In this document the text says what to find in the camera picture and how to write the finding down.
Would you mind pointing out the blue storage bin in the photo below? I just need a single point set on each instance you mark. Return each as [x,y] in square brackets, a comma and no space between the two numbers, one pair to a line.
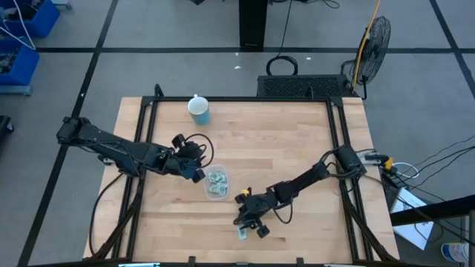
[22,70]
[44,22]

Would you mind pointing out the clear plastic container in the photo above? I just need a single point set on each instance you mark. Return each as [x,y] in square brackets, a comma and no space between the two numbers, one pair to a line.
[223,168]

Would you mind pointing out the grey dolly platform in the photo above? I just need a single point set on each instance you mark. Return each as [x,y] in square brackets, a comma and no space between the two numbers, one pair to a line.
[15,90]

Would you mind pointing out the white cardboard box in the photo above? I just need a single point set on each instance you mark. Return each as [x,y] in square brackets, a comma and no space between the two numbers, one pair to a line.
[412,222]

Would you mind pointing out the blue mug white inside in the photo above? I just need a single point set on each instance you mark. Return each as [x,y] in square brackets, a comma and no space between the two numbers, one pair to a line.
[200,116]

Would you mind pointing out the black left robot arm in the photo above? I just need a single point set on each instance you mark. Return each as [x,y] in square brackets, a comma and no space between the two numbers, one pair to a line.
[111,146]

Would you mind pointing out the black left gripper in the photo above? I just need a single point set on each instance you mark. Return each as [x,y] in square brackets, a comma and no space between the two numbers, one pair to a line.
[189,159]

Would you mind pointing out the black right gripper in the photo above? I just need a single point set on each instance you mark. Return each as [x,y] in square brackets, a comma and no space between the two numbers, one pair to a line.
[258,205]

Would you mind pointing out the black equipment piece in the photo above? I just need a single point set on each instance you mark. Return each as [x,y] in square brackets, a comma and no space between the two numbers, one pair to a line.
[5,125]

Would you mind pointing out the black beam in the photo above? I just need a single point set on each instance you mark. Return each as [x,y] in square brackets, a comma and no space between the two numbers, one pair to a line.
[430,213]

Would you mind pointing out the black pillar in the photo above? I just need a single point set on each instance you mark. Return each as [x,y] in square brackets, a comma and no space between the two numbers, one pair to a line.
[252,22]

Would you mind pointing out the black metal table frame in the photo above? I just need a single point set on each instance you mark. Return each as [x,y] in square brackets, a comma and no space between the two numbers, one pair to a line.
[241,99]

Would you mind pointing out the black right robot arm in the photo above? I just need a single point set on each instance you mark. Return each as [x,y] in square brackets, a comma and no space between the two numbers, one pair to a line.
[304,178]

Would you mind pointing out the black floor fan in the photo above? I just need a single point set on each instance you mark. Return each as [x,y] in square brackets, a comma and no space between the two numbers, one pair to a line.
[375,44]

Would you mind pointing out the white printed can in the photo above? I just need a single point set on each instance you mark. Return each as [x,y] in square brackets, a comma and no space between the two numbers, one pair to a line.
[455,252]

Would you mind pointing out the yellow tag on gripper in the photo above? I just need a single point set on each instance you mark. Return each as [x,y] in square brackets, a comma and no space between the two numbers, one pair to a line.
[245,192]

